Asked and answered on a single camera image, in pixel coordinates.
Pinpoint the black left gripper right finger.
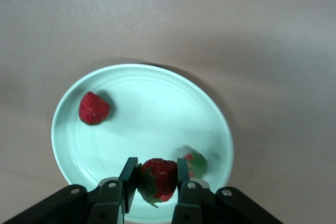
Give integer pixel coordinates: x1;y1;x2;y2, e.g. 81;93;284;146
171;157;286;224

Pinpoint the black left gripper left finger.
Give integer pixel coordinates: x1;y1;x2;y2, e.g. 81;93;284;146
1;157;139;224

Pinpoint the light green round plate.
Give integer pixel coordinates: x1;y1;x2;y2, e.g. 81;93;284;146
51;63;234;223

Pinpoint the red strawberry with green leaves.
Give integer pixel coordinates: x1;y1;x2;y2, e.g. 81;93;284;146
138;157;179;208
183;145;208;180
78;91;110;126

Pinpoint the brown table cloth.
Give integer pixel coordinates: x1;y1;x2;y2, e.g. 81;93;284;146
0;0;336;224

